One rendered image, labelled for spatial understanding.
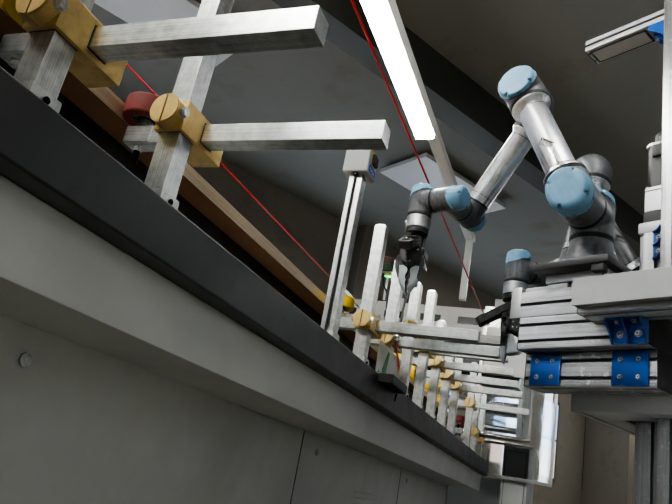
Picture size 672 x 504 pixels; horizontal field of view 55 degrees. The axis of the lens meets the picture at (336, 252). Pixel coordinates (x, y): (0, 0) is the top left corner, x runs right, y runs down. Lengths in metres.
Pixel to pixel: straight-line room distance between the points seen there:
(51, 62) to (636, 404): 1.50
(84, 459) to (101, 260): 0.46
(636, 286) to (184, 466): 1.06
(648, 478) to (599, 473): 9.51
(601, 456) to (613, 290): 9.85
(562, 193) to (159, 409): 1.11
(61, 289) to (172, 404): 0.62
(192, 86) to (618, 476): 10.59
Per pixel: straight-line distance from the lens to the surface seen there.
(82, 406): 1.21
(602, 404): 1.85
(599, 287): 1.63
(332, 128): 0.93
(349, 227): 1.66
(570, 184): 1.78
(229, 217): 1.42
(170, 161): 0.97
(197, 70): 1.05
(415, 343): 2.09
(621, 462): 11.26
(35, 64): 0.81
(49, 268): 0.83
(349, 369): 1.64
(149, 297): 0.97
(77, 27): 0.84
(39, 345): 1.11
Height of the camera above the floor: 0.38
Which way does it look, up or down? 20 degrees up
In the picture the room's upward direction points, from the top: 11 degrees clockwise
